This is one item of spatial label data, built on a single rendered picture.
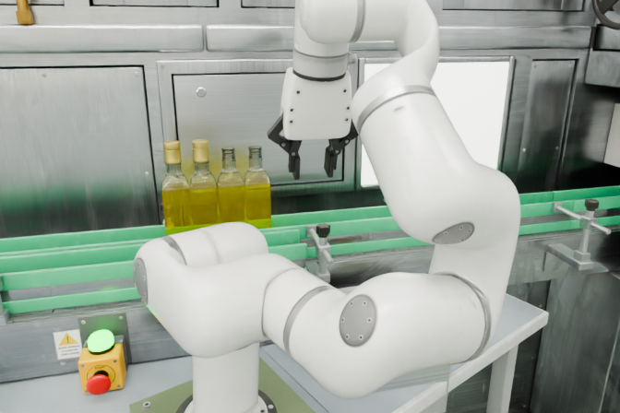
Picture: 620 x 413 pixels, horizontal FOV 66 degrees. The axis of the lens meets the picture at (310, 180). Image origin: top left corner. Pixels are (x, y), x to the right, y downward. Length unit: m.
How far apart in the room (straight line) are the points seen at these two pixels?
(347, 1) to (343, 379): 0.38
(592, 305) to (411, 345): 1.27
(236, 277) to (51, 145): 0.79
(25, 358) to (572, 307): 1.44
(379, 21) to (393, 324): 0.34
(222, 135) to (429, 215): 0.82
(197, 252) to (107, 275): 0.41
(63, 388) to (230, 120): 0.64
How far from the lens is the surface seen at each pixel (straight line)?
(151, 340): 1.03
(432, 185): 0.40
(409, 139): 0.42
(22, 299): 1.04
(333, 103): 0.68
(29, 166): 1.26
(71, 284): 1.01
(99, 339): 0.98
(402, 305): 0.39
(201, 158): 1.02
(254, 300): 0.52
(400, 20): 0.58
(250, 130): 1.16
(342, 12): 0.55
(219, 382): 0.71
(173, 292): 0.53
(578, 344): 1.72
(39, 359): 1.08
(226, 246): 0.62
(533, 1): 1.47
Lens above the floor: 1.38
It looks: 17 degrees down
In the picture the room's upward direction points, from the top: straight up
